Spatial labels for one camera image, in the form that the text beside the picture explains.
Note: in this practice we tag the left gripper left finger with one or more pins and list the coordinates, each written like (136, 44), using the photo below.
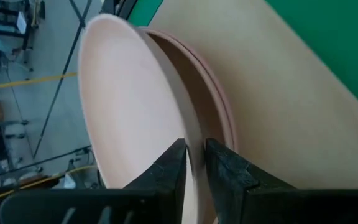
(154, 193)

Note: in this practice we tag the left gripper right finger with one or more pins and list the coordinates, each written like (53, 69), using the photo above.
(244, 199)

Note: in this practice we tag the peach plate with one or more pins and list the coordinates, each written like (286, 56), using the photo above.
(197, 93)
(129, 109)

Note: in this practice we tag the green table mat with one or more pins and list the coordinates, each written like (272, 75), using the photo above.
(337, 37)

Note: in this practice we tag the black storage rack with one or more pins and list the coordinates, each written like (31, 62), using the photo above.
(2, 18)

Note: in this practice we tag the black metal table frame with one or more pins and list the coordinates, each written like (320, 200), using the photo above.
(120, 6)

